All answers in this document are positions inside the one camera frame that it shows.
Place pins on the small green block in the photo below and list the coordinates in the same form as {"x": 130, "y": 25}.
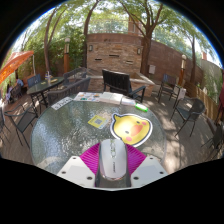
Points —
{"x": 141, "y": 107}

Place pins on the yellow duck-shaped mouse pad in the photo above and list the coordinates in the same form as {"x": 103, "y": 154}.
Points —
{"x": 131, "y": 128}

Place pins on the grey mesh patio chair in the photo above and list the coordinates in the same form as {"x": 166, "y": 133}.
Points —
{"x": 23, "y": 121}

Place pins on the dark round patio table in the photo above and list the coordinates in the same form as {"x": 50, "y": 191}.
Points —
{"x": 43, "y": 86}

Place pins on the white computer mouse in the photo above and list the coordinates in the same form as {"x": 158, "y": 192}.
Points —
{"x": 112, "y": 163}

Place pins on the black wall lamp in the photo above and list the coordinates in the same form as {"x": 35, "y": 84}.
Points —
{"x": 90, "y": 48}
{"x": 139, "y": 51}

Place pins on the white printed strip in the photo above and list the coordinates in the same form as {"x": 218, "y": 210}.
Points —
{"x": 61, "y": 103}

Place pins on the dark metal-frame chair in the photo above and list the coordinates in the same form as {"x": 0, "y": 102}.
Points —
{"x": 170, "y": 80}

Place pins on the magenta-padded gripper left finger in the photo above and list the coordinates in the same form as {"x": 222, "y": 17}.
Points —
{"x": 73, "y": 170}

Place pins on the tree with forked trunk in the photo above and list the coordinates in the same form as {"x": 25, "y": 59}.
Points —
{"x": 145, "y": 53}

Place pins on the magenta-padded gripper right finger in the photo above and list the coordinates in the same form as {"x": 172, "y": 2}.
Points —
{"x": 150, "y": 170}

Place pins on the colourful printed brochure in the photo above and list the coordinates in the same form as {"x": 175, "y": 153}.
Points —
{"x": 86, "y": 96}

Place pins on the small white book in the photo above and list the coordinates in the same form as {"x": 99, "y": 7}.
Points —
{"x": 128, "y": 101}

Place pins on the black slatted armchair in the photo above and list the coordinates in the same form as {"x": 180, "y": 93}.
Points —
{"x": 116, "y": 81}

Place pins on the dark wicker chair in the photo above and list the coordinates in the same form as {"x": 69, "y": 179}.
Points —
{"x": 75, "y": 74}
{"x": 71, "y": 90}

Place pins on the black mesh patio chair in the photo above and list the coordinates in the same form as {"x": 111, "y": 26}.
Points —
{"x": 196, "y": 106}

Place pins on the large white book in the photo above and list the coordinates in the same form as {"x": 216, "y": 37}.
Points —
{"x": 111, "y": 97}

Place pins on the wooden lamp post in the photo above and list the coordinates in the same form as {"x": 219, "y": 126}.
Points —
{"x": 183, "y": 71}
{"x": 66, "y": 56}

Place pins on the yellow square card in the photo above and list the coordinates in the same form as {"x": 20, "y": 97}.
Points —
{"x": 97, "y": 121}

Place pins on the grey wall box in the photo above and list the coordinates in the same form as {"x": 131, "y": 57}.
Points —
{"x": 151, "y": 69}

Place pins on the blue patio chair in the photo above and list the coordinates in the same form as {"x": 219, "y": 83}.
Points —
{"x": 34, "y": 80}

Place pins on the orange patio umbrella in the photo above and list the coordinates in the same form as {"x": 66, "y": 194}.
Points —
{"x": 15, "y": 63}

